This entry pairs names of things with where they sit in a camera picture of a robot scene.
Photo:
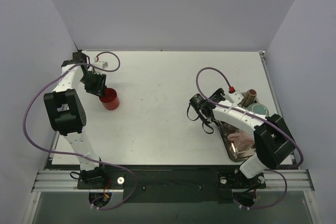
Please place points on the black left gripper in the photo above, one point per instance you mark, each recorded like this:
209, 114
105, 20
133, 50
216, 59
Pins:
97, 86

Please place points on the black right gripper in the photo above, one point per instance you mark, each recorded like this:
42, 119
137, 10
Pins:
197, 100

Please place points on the red mug black handle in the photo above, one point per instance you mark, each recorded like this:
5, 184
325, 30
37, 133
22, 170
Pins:
110, 100

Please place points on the teal green mug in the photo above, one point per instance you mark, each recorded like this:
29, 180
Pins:
258, 108

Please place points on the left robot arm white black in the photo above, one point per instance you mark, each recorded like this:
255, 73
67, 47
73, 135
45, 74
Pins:
67, 115

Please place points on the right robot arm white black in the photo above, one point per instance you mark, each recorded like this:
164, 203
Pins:
266, 139

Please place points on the brown ribbed mug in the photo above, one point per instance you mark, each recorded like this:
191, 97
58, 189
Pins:
249, 98

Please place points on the pink mug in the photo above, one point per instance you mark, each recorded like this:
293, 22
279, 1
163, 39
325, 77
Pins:
239, 137

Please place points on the metal tray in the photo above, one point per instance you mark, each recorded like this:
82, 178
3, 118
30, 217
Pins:
239, 144

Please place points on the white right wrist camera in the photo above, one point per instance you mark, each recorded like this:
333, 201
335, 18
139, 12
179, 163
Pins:
234, 96

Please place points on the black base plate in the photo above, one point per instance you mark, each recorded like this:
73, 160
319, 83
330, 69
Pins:
170, 194

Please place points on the aluminium frame rail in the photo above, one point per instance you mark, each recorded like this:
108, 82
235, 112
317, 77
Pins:
63, 180

